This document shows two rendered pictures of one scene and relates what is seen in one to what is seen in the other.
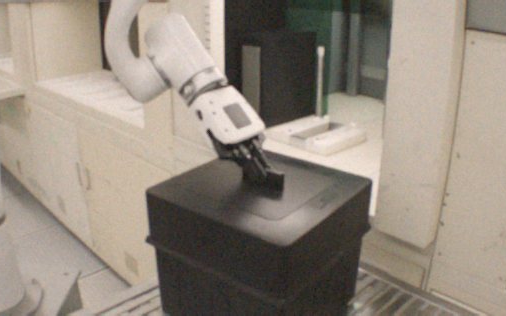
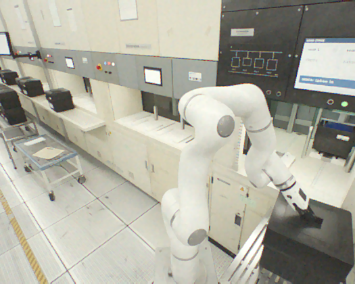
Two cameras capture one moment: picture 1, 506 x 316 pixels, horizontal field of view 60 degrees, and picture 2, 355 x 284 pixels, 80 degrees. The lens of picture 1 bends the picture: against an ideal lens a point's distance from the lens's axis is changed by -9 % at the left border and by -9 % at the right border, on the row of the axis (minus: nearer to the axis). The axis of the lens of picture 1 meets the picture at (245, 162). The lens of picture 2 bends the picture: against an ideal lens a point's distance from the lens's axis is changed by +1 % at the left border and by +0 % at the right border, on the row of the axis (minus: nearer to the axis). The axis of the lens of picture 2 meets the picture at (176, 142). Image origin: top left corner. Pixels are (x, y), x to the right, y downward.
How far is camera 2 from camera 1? 0.69 m
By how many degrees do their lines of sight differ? 7
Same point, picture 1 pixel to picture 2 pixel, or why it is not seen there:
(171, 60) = (276, 174)
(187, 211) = (295, 241)
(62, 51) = (125, 104)
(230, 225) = (321, 251)
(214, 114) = (297, 197)
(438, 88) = not seen: outside the picture
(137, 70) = (262, 179)
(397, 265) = not seen: hidden behind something
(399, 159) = not seen: outside the picture
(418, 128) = not seen: outside the picture
